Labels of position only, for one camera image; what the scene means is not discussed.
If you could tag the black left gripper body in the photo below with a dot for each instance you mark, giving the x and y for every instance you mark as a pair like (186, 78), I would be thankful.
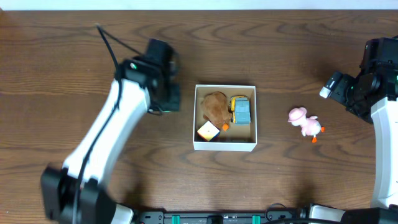
(171, 97)

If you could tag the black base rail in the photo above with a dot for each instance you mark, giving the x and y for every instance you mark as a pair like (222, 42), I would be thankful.
(275, 212)

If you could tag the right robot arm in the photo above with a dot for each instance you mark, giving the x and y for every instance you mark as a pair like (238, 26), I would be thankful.
(380, 57)

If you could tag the brown plush toy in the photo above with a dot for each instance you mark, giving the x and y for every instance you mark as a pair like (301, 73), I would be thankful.
(215, 109)

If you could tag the white cardboard box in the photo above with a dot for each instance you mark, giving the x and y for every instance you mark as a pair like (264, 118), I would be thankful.
(236, 138)

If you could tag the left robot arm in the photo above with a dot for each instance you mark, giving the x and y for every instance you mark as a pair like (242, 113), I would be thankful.
(77, 193)

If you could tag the yellow grey toy truck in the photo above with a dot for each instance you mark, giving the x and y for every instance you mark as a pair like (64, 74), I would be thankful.
(240, 109)

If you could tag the pink duck toy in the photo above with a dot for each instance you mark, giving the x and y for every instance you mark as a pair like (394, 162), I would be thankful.
(310, 126)

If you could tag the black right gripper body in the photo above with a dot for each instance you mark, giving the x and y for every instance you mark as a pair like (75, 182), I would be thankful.
(349, 93)

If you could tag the colourful puzzle cube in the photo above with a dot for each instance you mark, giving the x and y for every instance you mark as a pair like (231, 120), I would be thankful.
(208, 131)

